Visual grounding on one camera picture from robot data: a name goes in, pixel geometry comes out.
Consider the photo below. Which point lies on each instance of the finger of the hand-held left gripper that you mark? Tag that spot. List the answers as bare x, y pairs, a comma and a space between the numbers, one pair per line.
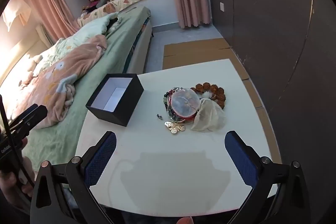
25, 111
34, 119

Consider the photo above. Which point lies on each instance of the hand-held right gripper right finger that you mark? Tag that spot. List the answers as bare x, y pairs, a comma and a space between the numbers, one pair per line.
240, 158

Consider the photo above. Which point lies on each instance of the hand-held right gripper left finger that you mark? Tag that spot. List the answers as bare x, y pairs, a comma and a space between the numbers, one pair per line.
101, 158

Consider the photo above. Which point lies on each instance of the white organza pouch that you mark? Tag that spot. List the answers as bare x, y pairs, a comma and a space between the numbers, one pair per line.
210, 116

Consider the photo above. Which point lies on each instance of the black square gift box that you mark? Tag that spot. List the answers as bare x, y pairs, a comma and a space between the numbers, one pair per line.
123, 108

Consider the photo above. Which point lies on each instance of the small dark stud earring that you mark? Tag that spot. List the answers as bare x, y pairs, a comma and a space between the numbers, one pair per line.
159, 116

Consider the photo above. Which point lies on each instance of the gold butterfly brooch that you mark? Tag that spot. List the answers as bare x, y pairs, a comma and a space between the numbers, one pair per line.
174, 127

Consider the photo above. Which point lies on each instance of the clear round plastic case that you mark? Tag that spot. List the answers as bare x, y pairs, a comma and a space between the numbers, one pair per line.
183, 103

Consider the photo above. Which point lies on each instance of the person's left hand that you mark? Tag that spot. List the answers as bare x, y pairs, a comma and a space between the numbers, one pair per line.
13, 187

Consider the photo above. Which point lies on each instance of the person's right hand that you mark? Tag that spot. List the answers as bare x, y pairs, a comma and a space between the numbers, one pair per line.
185, 220

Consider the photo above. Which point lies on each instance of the pink fleece blanket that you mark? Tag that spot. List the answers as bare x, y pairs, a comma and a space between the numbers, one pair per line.
52, 82

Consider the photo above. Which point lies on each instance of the green sheet bed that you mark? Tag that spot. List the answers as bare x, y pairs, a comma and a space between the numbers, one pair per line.
105, 61

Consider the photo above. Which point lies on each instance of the light green quilt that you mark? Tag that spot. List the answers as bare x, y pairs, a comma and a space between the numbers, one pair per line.
89, 29

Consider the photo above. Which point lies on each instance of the flattened cardboard sheet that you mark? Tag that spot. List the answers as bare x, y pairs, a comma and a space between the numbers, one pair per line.
194, 53

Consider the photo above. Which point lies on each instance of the floral cream bedding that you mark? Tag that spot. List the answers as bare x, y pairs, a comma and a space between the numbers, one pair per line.
126, 1

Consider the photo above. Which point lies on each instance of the white wall socket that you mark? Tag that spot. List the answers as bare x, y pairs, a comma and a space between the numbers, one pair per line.
222, 6

